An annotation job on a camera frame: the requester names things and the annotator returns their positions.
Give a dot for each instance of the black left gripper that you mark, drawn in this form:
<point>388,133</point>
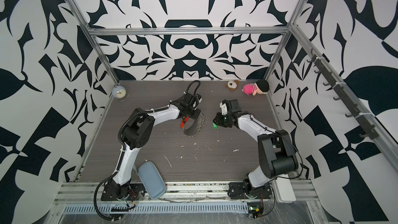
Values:
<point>198,114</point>

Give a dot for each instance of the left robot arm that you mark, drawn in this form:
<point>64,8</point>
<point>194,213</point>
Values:
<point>135,134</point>

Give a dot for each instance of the wall coat hook rack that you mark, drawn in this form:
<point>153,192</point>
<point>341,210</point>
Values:
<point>345,95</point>

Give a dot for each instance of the blue grey glasses case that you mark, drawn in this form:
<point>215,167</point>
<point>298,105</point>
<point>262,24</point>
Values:
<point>151,179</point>

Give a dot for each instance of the red handled keyring tool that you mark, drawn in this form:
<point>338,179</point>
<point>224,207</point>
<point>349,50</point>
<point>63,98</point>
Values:
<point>191,127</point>

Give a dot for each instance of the pink doll black hair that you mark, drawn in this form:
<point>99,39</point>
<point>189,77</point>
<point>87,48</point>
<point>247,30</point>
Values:
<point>259,87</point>

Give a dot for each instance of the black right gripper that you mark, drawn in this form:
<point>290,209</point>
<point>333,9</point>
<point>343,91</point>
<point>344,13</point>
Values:
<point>219,121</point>

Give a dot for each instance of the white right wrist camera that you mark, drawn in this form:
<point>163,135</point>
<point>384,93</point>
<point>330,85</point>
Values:
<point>224,108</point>

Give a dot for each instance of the brown white plush dog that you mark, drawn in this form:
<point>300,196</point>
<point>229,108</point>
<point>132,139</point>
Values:
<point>232,85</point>

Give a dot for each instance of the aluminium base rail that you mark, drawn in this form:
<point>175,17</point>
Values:
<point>193,191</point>

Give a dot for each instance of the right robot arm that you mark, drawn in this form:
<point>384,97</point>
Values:
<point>277,154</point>

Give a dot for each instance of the white box on rail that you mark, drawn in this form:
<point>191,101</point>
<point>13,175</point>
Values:
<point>284,191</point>

